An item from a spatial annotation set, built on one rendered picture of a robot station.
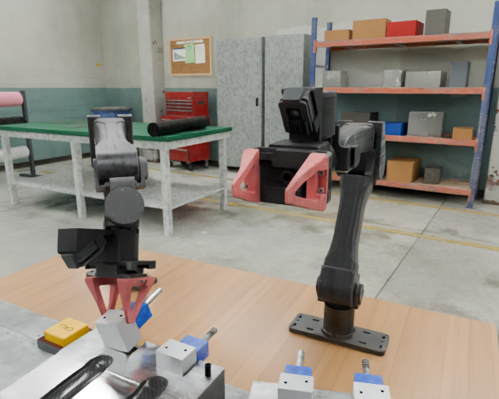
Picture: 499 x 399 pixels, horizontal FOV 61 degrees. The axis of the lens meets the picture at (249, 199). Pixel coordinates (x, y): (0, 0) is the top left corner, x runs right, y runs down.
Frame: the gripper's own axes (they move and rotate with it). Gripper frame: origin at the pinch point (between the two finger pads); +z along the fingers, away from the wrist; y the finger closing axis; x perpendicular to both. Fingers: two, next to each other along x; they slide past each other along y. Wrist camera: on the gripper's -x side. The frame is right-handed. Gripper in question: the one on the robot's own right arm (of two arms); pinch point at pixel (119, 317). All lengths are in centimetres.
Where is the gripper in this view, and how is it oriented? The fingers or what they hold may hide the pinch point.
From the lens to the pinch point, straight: 75.4
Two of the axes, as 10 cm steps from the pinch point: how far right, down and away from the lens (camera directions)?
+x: 4.9, 1.0, 8.7
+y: 8.7, -0.6, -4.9
